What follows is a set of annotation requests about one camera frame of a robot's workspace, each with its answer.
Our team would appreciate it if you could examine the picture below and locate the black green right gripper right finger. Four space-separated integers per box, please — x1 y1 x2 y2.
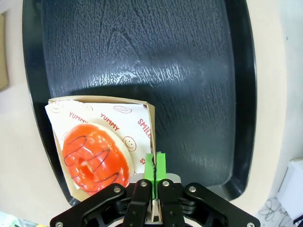
155 152 261 227

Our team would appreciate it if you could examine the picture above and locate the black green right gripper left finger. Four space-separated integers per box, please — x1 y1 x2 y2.
49 153 156 227

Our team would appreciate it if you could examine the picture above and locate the red glazed donut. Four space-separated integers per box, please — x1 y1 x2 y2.
62 122 135 196

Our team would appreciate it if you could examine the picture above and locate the cardboard donut box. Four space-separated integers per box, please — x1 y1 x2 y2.
0 14 9 92
48 95 161 224

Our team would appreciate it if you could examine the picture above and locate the smiley print paper liner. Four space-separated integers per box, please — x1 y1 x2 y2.
45 99 152 177

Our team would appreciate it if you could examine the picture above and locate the black plastic serving tray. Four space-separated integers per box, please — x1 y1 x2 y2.
22 0 258 206

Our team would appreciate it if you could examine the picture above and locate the white device with green parts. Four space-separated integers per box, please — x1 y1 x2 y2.
0 211 38 227

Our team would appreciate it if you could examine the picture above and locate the tangle of thin cables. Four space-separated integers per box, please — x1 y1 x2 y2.
258 198 293 224

